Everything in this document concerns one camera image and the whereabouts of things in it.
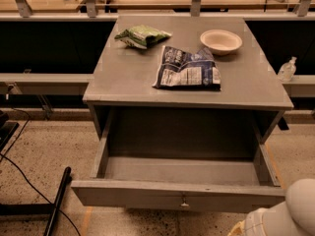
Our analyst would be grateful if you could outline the grey top drawer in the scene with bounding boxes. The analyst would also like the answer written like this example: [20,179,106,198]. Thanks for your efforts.
[72,107,284,212]

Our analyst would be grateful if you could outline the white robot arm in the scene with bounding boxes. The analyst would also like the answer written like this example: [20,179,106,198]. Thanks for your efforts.
[227,179,315,236]

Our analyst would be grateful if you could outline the clear sanitizer bottle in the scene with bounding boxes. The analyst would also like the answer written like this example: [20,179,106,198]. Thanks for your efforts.
[278,56,296,82]

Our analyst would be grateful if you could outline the blue snack bag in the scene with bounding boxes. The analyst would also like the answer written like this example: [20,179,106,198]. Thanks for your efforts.
[153,46,221,90]

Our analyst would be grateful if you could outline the black pole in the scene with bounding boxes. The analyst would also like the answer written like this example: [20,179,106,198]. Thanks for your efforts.
[43,167,71,236]

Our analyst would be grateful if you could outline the white paper bowl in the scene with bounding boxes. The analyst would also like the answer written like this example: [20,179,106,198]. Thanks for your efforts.
[200,29,242,56]

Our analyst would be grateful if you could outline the green chip bag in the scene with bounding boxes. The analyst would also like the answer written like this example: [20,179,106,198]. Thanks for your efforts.
[114,25,171,49]

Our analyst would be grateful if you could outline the black floor cable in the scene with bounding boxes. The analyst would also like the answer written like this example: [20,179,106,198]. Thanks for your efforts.
[0,108,82,236]

